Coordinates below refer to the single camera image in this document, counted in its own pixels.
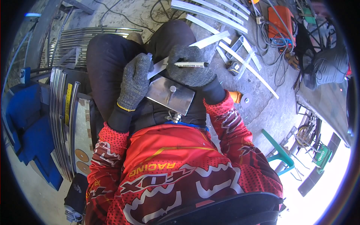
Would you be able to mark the person's left hand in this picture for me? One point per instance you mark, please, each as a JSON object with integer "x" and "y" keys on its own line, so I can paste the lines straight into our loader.
{"x": 135, "y": 84}

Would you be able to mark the person's right hand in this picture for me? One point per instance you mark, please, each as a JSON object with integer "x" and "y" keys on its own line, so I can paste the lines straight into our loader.
{"x": 191, "y": 76}

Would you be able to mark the person's left fingers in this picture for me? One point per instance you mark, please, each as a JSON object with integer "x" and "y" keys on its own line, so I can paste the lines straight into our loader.
{"x": 139, "y": 63}

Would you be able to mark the person's right fingers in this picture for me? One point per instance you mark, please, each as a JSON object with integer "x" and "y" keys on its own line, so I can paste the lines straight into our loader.
{"x": 187, "y": 53}

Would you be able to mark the short steel bar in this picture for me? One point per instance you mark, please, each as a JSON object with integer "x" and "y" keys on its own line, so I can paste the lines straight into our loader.
{"x": 209, "y": 40}

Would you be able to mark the person's legs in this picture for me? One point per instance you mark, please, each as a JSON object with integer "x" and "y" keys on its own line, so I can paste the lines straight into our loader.
{"x": 112, "y": 62}

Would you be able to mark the square steel plate with pin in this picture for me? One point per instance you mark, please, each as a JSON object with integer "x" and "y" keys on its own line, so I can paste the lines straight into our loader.
{"x": 173, "y": 97}

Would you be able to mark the pile of metal strips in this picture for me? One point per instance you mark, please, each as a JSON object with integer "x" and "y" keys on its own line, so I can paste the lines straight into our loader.
{"x": 213, "y": 15}

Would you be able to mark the black yellow tape measure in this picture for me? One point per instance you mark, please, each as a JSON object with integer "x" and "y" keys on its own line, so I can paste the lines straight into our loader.
{"x": 233, "y": 67}

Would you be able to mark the rectangular metal tube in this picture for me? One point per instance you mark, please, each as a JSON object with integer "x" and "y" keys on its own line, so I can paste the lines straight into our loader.
{"x": 234, "y": 46}

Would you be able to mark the stack of bent steel tubes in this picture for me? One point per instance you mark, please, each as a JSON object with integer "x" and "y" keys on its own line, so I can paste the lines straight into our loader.
{"x": 84, "y": 39}

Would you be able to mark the orange angle grinder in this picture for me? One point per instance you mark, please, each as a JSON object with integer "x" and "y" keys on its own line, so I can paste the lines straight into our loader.
{"x": 235, "y": 97}

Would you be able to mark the grey cutting disc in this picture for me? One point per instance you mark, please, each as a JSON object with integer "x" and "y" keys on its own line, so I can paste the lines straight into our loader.
{"x": 246, "y": 100}

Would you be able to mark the yellow ruler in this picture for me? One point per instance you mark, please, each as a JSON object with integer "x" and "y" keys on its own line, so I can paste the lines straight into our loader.
{"x": 68, "y": 104}

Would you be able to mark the orange welding machine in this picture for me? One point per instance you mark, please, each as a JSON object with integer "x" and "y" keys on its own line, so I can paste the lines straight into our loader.
{"x": 279, "y": 24}

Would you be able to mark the bundle of curved steel tubes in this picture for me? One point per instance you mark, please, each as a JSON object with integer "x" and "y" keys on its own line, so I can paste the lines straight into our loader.
{"x": 57, "y": 121}

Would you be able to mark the grey steel beam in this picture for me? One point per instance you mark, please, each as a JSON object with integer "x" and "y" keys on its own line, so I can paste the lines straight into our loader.
{"x": 42, "y": 31}

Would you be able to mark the brown welding gloves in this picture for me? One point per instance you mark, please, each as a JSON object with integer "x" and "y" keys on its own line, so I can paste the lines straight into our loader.
{"x": 291, "y": 60}

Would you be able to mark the orange abrasive disc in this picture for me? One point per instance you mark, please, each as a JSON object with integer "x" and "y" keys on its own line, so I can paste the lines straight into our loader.
{"x": 83, "y": 167}
{"x": 81, "y": 155}

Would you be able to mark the person's body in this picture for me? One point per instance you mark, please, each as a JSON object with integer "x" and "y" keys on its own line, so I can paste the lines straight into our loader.
{"x": 174, "y": 174}

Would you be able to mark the green plastic chair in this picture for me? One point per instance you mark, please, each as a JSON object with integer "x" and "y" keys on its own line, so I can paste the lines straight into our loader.
{"x": 278, "y": 154}

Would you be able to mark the motorcycle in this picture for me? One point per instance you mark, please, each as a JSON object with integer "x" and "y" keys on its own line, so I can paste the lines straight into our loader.
{"x": 305, "y": 135}

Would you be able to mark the grey bag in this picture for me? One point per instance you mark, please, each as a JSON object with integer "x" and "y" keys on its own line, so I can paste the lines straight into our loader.
{"x": 330, "y": 66}

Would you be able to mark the black power tool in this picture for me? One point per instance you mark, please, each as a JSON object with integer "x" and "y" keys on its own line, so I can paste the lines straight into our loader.
{"x": 76, "y": 197}

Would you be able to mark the green delivery bag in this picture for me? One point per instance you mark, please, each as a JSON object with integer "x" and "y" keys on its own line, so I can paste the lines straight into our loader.
{"x": 322, "y": 157}

